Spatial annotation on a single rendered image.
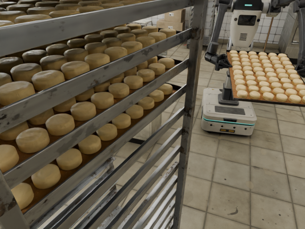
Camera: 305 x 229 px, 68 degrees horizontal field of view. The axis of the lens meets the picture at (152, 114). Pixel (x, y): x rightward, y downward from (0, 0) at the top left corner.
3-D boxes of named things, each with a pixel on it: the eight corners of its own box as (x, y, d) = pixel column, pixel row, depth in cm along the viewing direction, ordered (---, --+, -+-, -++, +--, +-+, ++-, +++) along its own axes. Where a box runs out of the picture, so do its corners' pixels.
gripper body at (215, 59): (219, 56, 141) (210, 52, 146) (216, 71, 148) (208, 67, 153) (226, 54, 144) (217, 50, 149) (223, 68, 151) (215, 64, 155)
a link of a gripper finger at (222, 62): (228, 65, 138) (217, 59, 144) (226, 75, 142) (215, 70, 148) (236, 62, 141) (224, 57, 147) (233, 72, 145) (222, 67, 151)
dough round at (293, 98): (289, 102, 111) (291, 99, 110) (287, 97, 115) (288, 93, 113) (301, 104, 110) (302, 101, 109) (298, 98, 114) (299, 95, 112)
